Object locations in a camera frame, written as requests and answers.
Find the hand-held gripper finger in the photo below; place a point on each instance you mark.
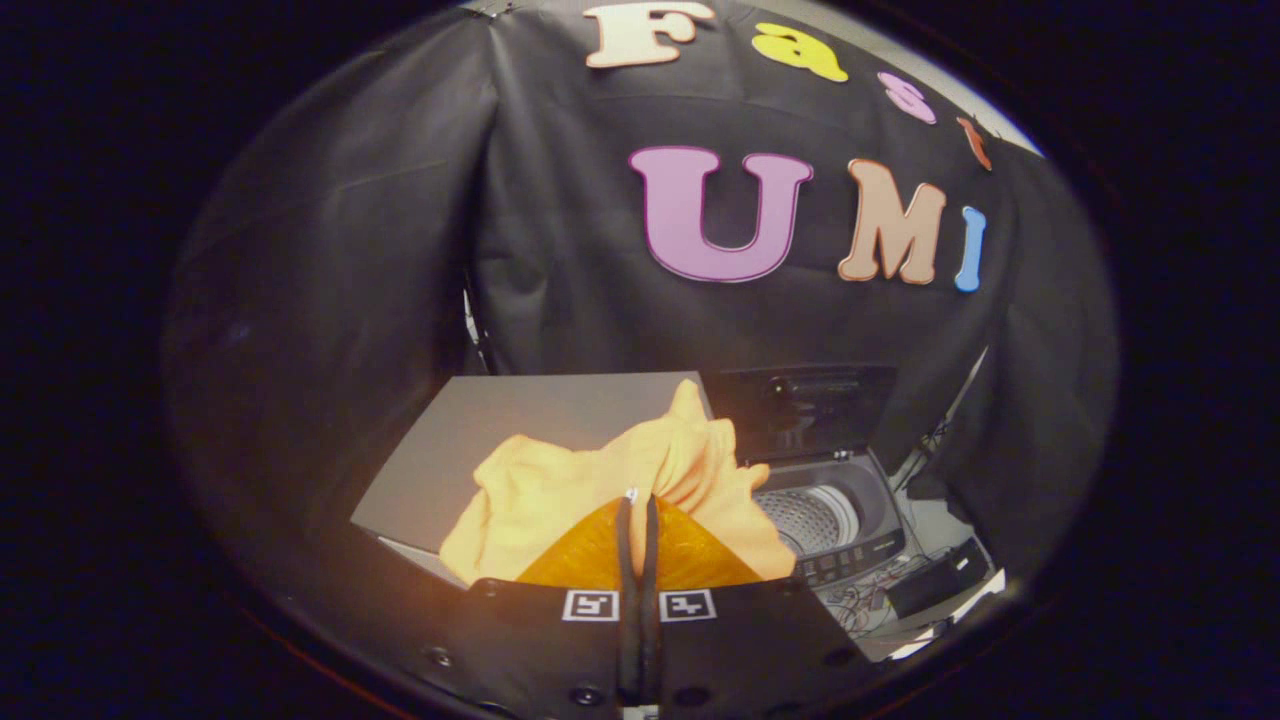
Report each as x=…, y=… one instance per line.
x=652, y=600
x=628, y=600

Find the grey washing machine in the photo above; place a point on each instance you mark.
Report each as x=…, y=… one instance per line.
x=850, y=500

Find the black power adapter box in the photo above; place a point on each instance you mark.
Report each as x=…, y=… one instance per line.
x=935, y=580

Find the orange cloth garment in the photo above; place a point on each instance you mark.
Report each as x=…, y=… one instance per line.
x=560, y=490

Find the grey and white cabinet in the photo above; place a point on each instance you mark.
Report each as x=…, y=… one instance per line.
x=520, y=410

